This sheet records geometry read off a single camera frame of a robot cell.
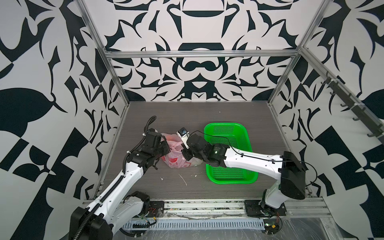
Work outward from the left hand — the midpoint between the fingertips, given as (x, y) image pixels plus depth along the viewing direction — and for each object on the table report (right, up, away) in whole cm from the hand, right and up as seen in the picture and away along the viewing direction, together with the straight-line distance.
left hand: (167, 142), depth 81 cm
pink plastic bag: (+5, -7, -4) cm, 10 cm away
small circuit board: (+50, -37, -10) cm, 63 cm away
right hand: (+9, +1, -4) cm, 10 cm away
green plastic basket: (+41, +2, +15) cm, 44 cm away
